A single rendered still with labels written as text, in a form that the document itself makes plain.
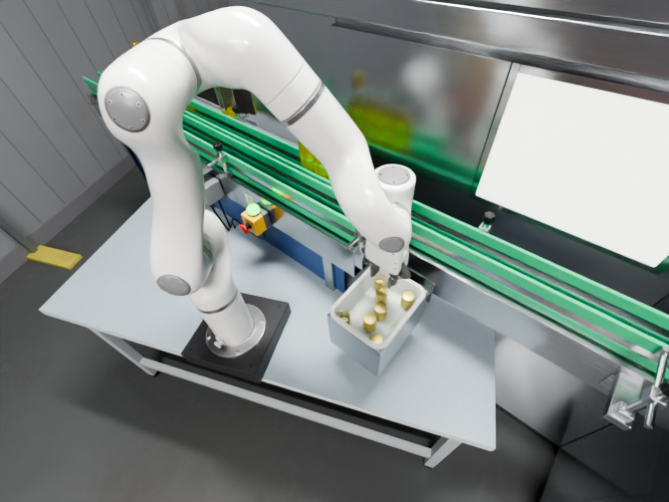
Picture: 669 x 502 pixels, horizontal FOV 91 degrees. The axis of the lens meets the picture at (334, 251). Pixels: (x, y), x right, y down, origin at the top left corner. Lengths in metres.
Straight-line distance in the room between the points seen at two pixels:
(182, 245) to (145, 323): 0.65
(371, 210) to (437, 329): 0.68
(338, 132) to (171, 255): 0.42
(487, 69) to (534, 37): 0.09
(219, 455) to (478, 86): 1.76
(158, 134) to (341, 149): 0.27
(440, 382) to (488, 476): 0.83
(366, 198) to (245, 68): 0.26
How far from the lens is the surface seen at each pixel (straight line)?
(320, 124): 0.55
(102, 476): 2.11
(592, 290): 0.93
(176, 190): 0.68
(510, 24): 0.81
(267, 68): 0.53
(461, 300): 0.97
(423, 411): 1.06
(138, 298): 1.44
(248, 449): 1.85
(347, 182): 0.57
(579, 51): 0.79
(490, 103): 0.85
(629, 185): 0.87
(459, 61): 0.85
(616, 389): 0.93
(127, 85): 0.54
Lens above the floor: 1.75
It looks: 49 degrees down
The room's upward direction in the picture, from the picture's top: 5 degrees counter-clockwise
